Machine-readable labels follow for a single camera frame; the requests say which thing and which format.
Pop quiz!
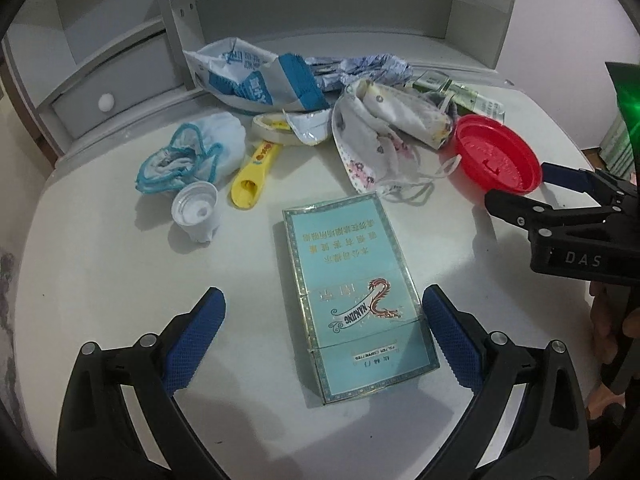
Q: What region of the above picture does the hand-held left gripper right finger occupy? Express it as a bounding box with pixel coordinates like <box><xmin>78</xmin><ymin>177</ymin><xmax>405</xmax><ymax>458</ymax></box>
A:
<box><xmin>422</xmin><ymin>284</ymin><xmax>591</xmax><ymax>480</ymax></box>

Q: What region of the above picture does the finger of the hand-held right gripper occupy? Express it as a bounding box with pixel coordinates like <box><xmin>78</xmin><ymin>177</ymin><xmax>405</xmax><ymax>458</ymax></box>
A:
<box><xmin>542</xmin><ymin>162</ymin><xmax>636</xmax><ymax>201</ymax></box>
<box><xmin>484</xmin><ymin>189</ymin><xmax>608</xmax><ymax>233</ymax></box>

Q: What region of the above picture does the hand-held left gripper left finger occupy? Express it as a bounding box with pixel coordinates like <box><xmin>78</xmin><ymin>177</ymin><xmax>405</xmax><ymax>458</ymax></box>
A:
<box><xmin>57</xmin><ymin>287</ymin><xmax>226</xmax><ymax>480</ymax></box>

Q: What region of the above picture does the light blue cigarette box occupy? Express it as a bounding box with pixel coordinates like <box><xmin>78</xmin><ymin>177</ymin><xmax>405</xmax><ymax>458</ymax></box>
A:
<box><xmin>281</xmin><ymin>191</ymin><xmax>441</xmax><ymax>406</ymax></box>

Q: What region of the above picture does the clear tape roll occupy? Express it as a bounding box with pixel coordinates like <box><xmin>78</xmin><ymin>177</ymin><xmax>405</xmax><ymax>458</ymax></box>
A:
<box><xmin>251</xmin><ymin>112</ymin><xmax>301</xmax><ymax>147</ymax></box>

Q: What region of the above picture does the person's right hand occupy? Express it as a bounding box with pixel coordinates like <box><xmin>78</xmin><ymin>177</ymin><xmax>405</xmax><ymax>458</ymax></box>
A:
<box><xmin>589</xmin><ymin>280</ymin><xmax>624</xmax><ymax>367</ymax></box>

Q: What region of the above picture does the red plastic lid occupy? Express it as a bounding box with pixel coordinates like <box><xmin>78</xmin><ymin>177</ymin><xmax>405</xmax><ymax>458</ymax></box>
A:
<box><xmin>454</xmin><ymin>114</ymin><xmax>543</xmax><ymax>193</ymax></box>

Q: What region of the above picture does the green shiny bag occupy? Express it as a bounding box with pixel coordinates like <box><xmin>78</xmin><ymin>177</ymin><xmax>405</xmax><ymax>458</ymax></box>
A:
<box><xmin>597</xmin><ymin>60</ymin><xmax>640</xmax><ymax>176</ymax></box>

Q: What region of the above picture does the green and white carton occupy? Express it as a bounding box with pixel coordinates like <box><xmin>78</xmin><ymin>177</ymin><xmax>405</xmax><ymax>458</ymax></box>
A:
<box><xmin>445</xmin><ymin>85</ymin><xmax>506</xmax><ymax>122</ymax></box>
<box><xmin>412</xmin><ymin>71</ymin><xmax>451</xmax><ymax>93</ymax></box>

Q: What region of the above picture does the white plastic bottle cap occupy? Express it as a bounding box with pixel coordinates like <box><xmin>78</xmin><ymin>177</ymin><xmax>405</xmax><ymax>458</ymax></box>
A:
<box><xmin>171</xmin><ymin>181</ymin><xmax>219</xmax><ymax>244</ymax></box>

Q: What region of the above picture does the printed child face mask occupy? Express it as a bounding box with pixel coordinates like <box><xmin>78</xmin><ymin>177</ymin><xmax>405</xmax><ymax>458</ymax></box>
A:
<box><xmin>357</xmin><ymin>80</ymin><xmax>458</xmax><ymax>150</ymax></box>
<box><xmin>331</xmin><ymin>95</ymin><xmax>463</xmax><ymax>203</ymax></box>

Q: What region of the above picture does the yellow plastic scoop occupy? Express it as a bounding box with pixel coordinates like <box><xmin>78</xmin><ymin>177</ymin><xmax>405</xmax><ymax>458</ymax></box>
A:
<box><xmin>230</xmin><ymin>141</ymin><xmax>282</xmax><ymax>209</ymax></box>

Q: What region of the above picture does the white blue-trimmed elastic cover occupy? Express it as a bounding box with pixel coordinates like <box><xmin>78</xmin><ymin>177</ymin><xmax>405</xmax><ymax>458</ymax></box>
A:
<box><xmin>136</xmin><ymin>112</ymin><xmax>247</xmax><ymax>196</ymax></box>

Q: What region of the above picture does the crumpled silver foil wrapper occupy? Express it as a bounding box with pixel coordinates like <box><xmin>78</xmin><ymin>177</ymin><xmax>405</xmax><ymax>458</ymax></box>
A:
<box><xmin>305</xmin><ymin>54</ymin><xmax>413</xmax><ymax>92</ymax></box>

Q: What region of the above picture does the clear plastic wrapper scrap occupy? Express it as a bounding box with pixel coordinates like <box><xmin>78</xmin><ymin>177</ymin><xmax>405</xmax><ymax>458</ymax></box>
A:
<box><xmin>285</xmin><ymin>107</ymin><xmax>333</xmax><ymax>147</ymax></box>

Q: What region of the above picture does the blue and white plastic bag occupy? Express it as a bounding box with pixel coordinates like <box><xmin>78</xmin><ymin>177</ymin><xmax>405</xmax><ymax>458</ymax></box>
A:
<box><xmin>183</xmin><ymin>37</ymin><xmax>331</xmax><ymax>115</ymax></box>

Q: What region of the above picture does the white drawer with round knob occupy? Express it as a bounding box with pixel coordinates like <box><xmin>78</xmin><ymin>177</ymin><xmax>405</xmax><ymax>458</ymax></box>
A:
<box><xmin>50</xmin><ymin>35</ymin><xmax>173</xmax><ymax>138</ymax></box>

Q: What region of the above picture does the white desk shelf unit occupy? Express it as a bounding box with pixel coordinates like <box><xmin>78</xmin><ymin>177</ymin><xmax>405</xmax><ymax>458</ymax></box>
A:
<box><xmin>0</xmin><ymin>0</ymin><xmax>523</xmax><ymax>158</ymax></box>

